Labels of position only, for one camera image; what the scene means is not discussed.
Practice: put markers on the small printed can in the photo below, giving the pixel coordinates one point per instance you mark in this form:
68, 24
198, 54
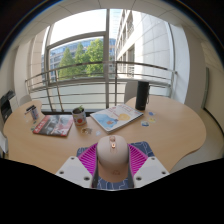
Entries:
34, 114

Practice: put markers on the navy patterned mouse pad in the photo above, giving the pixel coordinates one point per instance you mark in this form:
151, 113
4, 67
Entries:
144, 147

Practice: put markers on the small potted plant can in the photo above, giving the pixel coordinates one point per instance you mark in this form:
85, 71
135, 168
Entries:
79, 117

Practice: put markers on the white computer mouse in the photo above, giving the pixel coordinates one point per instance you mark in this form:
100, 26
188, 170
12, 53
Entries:
112, 156

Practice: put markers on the black printer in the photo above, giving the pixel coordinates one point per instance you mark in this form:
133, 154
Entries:
6, 106

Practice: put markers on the metal balcony railing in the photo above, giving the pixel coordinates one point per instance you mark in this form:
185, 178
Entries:
83, 64

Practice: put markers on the black marker pen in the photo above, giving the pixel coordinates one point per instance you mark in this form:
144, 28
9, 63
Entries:
29, 109

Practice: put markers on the black cylinder speaker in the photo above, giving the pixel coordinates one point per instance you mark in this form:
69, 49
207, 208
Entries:
142, 95

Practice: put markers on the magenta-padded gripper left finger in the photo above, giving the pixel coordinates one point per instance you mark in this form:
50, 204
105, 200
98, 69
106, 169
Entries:
75, 170

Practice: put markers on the blue sticker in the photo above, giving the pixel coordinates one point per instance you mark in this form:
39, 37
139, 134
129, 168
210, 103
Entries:
144, 123

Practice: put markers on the light blue magazine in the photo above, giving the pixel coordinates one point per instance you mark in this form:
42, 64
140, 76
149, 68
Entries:
115, 118

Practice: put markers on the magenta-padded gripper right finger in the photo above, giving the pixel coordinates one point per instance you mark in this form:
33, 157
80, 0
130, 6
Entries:
150, 170

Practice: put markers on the red and dark magazine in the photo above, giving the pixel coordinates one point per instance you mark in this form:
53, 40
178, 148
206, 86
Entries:
53, 125

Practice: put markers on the white chair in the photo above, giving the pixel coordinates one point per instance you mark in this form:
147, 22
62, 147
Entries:
2, 143
25, 100
130, 91

